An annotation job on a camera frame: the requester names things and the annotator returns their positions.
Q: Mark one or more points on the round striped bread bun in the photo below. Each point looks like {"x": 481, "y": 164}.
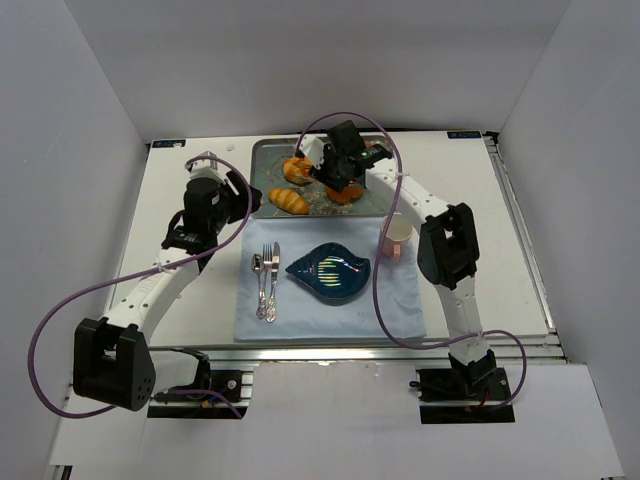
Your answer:
{"x": 296, "y": 170}

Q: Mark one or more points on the aluminium frame rail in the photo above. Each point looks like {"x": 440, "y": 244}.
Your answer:
{"x": 503, "y": 351}

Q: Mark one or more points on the silver spoon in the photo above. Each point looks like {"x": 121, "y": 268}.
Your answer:
{"x": 258, "y": 266}

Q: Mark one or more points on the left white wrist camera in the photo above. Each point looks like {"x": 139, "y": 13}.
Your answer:
{"x": 204, "y": 166}

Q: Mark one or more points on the silver fork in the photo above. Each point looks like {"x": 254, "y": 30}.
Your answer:
{"x": 267, "y": 260}

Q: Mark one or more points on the floral metal tray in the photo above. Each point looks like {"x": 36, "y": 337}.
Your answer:
{"x": 268, "y": 157}

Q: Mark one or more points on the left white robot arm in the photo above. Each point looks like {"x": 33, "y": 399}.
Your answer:
{"x": 112, "y": 361}

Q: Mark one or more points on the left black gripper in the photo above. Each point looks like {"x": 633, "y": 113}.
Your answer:
{"x": 239, "y": 195}

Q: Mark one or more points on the silver table knife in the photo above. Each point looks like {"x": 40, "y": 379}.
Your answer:
{"x": 275, "y": 264}

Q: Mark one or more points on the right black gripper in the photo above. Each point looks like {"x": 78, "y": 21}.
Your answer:
{"x": 326, "y": 172}

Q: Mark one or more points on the pink mug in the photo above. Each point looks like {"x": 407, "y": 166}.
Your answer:
{"x": 397, "y": 232}

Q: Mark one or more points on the dark blue leaf plate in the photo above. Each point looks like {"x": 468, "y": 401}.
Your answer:
{"x": 331, "y": 272}

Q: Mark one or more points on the orange cylindrical cake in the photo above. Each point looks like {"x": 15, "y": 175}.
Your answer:
{"x": 346, "y": 196}

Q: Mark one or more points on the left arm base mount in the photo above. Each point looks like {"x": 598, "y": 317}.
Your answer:
{"x": 224, "y": 396}

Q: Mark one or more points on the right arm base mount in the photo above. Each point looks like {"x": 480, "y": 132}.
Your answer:
{"x": 445, "y": 399}

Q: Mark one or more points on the light blue cloth mat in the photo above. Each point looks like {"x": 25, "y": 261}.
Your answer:
{"x": 391, "y": 300}

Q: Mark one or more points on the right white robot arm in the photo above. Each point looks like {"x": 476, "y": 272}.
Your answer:
{"x": 448, "y": 249}

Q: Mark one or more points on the striped croissant bread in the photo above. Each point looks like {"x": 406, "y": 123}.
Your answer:
{"x": 289, "y": 201}

